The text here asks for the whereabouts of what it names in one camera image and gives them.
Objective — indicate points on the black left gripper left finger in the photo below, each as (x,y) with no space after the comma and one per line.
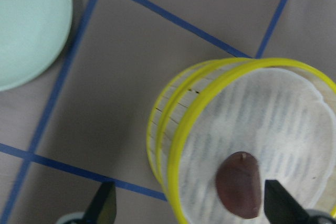
(103,207)

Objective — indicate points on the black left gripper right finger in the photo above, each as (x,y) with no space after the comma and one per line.
(280,206)

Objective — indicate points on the brown steamed bun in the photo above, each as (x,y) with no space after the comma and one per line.
(238,185)

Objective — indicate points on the yellow bamboo steamer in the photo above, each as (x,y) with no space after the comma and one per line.
(171,105)
(280,111)

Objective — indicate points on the light green plate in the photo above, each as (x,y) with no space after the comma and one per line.
(33,34)

